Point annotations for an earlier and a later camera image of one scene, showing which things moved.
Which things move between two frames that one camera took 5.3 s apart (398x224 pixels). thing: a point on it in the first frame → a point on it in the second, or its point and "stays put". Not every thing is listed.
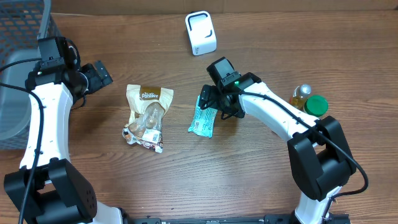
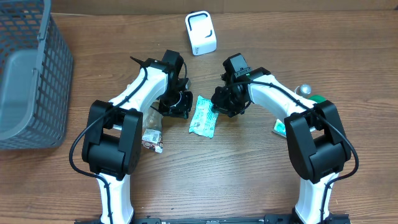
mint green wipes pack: x=204 y=120 stays put
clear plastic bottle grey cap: x=300 y=94 stays put
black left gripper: x=101 y=76 → x=175 y=109
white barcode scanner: x=201 y=29 stays put
